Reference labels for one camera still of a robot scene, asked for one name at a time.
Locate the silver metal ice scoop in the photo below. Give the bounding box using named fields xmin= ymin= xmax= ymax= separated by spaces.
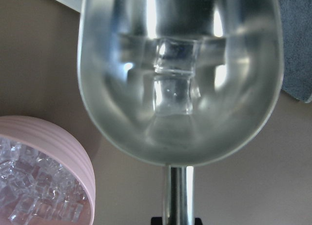
xmin=77 ymin=0 xmax=284 ymax=225

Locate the clear ice cube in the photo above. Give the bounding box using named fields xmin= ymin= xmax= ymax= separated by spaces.
xmin=153 ymin=38 xmax=201 ymax=116

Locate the pile of clear ice cubes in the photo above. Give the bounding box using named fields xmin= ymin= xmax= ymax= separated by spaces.
xmin=0 ymin=137 xmax=87 ymax=225

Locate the pink plastic bowl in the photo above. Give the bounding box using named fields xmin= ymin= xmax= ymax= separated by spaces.
xmin=0 ymin=116 xmax=96 ymax=225

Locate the grey folded cloth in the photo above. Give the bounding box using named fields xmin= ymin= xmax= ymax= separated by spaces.
xmin=279 ymin=0 xmax=312 ymax=103

